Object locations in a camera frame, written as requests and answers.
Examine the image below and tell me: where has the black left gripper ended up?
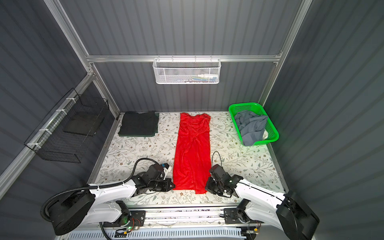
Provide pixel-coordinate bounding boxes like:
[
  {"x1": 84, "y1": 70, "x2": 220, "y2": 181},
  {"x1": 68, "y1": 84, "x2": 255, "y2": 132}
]
[{"x1": 149, "y1": 178, "x2": 177, "y2": 192}]

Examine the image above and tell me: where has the red t-shirt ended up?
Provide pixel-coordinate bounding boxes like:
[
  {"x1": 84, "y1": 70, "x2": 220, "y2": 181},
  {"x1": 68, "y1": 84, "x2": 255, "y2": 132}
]
[{"x1": 173, "y1": 113, "x2": 212, "y2": 195}]

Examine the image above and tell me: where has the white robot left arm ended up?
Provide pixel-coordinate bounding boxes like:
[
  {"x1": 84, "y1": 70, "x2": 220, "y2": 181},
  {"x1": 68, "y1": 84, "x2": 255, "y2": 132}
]
[{"x1": 40, "y1": 163, "x2": 176, "y2": 236}]

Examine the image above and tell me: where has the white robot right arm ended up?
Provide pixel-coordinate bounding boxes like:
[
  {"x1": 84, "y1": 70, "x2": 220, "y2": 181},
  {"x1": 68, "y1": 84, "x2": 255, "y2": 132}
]
[{"x1": 206, "y1": 165, "x2": 320, "y2": 240}]

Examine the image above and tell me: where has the folded black t-shirt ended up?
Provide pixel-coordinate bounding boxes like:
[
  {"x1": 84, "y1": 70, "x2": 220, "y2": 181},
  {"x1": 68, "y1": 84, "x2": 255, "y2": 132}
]
[{"x1": 118, "y1": 111, "x2": 160, "y2": 137}]

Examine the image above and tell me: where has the green plastic laundry basket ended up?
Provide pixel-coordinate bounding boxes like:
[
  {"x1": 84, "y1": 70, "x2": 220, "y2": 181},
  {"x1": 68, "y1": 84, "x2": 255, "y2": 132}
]
[{"x1": 229, "y1": 103, "x2": 280, "y2": 146}]

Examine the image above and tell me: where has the grey t-shirt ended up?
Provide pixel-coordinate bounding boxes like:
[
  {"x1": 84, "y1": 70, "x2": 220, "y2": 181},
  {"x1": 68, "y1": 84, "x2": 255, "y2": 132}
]
[{"x1": 235, "y1": 111, "x2": 268, "y2": 147}]

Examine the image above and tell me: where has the white garment in basket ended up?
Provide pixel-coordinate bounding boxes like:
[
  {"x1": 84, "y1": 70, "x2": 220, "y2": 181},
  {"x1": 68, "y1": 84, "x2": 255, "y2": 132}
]
[{"x1": 262, "y1": 130, "x2": 269, "y2": 140}]

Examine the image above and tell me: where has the white spray bottle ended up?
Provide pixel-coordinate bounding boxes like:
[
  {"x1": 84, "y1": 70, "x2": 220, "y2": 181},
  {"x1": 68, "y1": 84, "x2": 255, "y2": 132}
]
[{"x1": 192, "y1": 74, "x2": 219, "y2": 83}]

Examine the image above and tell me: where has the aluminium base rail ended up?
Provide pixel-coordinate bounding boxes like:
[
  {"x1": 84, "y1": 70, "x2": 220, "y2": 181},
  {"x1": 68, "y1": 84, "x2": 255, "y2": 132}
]
[{"x1": 59, "y1": 205, "x2": 301, "y2": 229}]

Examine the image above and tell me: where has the white slotted cable duct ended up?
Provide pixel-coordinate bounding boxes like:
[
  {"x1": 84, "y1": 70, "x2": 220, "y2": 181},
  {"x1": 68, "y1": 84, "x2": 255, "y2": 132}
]
[{"x1": 68, "y1": 227, "x2": 250, "y2": 240}]

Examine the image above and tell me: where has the black wire basket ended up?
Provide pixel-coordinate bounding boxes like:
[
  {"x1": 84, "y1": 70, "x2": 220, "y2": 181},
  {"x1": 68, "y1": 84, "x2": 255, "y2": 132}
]
[{"x1": 25, "y1": 90, "x2": 110, "y2": 164}]

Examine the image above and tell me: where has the white wire mesh basket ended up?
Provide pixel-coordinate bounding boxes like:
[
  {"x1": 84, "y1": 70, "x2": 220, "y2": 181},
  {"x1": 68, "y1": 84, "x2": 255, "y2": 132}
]
[{"x1": 153, "y1": 59, "x2": 222, "y2": 85}]

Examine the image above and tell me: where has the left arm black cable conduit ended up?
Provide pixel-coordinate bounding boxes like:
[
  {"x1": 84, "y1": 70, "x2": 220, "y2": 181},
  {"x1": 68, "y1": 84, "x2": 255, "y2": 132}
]
[{"x1": 40, "y1": 157, "x2": 160, "y2": 223}]

